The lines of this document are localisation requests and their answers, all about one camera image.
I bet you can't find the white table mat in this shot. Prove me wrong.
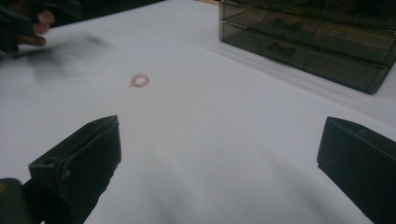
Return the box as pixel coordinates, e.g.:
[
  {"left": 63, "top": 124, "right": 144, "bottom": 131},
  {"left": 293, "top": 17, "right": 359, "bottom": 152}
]
[{"left": 0, "top": 0, "right": 396, "bottom": 224}]

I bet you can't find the smoky transparent drawer organiser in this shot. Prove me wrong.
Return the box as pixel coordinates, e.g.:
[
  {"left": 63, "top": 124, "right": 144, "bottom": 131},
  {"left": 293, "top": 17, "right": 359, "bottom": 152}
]
[{"left": 218, "top": 0, "right": 396, "bottom": 95}]

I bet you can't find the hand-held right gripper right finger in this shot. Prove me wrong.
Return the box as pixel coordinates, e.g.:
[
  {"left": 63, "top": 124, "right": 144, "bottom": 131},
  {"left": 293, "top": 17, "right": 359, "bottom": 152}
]
[{"left": 317, "top": 116, "right": 396, "bottom": 224}]

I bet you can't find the copper-coloured ring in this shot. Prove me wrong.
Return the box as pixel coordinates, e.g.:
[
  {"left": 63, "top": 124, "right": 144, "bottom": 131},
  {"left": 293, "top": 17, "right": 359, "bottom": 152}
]
[{"left": 128, "top": 73, "right": 151, "bottom": 90}]

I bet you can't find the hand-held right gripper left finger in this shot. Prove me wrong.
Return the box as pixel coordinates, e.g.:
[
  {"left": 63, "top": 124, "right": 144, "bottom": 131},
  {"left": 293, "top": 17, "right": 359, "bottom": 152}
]
[{"left": 28, "top": 115, "right": 122, "bottom": 224}]

